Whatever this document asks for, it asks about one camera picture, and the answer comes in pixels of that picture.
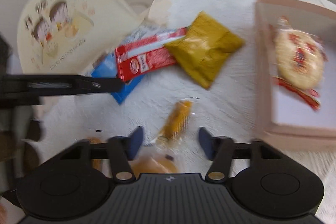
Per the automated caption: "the round bun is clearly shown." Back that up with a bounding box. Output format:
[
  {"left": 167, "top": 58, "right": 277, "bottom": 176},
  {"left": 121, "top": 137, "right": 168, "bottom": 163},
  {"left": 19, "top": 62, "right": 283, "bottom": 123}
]
[{"left": 130, "top": 153, "right": 179, "bottom": 178}]

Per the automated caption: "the round rice cracker packet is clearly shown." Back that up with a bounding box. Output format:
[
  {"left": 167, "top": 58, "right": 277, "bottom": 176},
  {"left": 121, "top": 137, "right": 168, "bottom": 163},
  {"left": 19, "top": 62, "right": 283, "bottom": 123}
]
[{"left": 272, "top": 16, "right": 328, "bottom": 111}]

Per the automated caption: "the orange candy stick packet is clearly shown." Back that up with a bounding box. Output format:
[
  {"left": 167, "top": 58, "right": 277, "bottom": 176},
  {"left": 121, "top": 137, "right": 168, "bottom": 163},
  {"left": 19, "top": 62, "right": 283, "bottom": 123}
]
[{"left": 151, "top": 100, "right": 194, "bottom": 151}]

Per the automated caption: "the blue snack packet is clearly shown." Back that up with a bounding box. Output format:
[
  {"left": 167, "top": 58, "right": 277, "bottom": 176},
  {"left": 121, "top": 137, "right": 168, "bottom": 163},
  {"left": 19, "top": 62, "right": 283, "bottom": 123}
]
[{"left": 90, "top": 24, "right": 158, "bottom": 106}]

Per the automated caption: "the cream illustrated snack bag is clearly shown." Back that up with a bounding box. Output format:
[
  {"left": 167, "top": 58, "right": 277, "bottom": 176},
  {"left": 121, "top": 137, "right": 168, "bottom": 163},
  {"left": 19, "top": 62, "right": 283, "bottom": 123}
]
[{"left": 17, "top": 0, "right": 143, "bottom": 75}]

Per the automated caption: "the red wafer packet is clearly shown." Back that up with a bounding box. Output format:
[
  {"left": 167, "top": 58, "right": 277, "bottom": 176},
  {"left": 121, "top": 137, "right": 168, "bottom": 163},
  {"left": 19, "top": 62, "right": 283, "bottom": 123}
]
[{"left": 114, "top": 27, "right": 188, "bottom": 82}]

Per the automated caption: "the yellow snack packet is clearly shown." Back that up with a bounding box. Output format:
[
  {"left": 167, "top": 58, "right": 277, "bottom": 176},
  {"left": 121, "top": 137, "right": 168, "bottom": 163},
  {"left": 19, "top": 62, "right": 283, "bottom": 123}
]
[{"left": 165, "top": 11, "right": 244, "bottom": 89}]

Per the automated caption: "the pink cardboard box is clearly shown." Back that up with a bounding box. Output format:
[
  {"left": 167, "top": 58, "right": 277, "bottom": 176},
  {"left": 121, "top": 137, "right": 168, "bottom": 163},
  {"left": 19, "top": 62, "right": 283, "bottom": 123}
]
[{"left": 255, "top": 0, "right": 335, "bottom": 151}]

